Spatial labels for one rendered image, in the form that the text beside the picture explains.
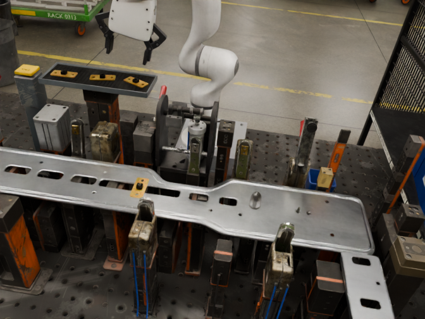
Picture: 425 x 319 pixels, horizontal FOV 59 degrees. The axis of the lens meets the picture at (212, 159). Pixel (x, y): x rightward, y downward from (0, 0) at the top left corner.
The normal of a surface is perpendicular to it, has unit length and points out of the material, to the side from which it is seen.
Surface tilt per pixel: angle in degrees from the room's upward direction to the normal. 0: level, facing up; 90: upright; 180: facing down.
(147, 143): 90
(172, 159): 0
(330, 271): 0
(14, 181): 0
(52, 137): 90
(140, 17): 94
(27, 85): 90
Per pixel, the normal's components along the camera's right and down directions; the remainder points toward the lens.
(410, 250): 0.07, -0.79
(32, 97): -0.13, 0.60
